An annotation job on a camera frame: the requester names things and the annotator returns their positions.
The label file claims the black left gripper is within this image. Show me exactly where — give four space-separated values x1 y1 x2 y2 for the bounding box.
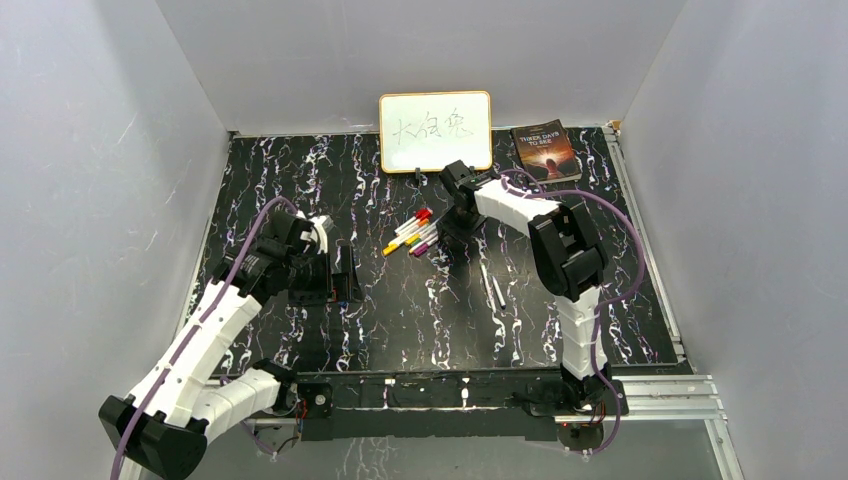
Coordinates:
287 246 363 307

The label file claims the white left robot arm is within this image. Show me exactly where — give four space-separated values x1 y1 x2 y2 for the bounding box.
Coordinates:
98 208 362 479

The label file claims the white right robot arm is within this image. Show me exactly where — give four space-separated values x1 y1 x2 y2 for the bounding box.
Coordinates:
439 161 608 415

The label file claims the yellow cap marker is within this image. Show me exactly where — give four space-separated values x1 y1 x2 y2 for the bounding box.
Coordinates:
382 236 410 257

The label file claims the small whiteboard with writing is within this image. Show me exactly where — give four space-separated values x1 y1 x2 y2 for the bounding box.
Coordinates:
378 91 493 174

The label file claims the dark paperback book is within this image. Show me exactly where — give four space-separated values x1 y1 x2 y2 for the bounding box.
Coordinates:
510 119 582 184

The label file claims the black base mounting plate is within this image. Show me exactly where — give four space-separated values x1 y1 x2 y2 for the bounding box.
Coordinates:
292 367 629 447

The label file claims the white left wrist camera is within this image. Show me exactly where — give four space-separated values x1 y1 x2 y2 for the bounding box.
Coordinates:
308 215 334 253

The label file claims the aluminium frame rail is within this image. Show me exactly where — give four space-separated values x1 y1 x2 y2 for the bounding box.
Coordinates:
135 374 727 425

